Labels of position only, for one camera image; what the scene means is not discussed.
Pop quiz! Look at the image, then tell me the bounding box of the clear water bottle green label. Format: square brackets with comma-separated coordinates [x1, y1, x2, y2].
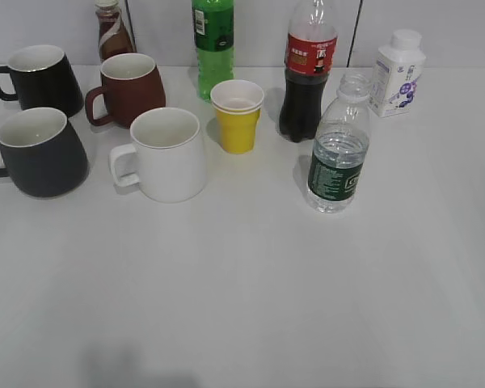
[306, 71, 370, 213]

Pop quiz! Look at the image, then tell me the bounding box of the white milk carton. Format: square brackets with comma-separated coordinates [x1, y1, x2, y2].
[369, 29, 426, 117]

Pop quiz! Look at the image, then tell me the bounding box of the maroon ceramic mug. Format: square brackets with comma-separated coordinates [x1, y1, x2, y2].
[85, 53, 167, 128]

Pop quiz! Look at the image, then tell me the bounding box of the black ceramic mug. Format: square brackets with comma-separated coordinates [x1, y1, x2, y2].
[0, 44, 84, 117]

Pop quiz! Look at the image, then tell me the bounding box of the dark grey ceramic mug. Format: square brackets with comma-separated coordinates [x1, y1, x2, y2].
[0, 107, 89, 198]

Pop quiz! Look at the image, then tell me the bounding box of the cola bottle red label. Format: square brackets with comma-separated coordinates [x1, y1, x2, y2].
[278, 0, 338, 143]

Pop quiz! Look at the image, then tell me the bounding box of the brown drink bottle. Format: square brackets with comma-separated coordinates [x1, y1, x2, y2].
[95, 0, 136, 62]

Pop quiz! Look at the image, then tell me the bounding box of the white ceramic mug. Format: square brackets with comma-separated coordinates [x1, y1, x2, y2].
[108, 108, 207, 203]

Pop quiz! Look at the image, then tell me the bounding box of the yellow paper cup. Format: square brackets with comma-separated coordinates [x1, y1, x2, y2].
[210, 79, 264, 154]

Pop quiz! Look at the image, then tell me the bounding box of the green soda bottle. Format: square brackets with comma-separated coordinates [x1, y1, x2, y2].
[192, 0, 234, 101]

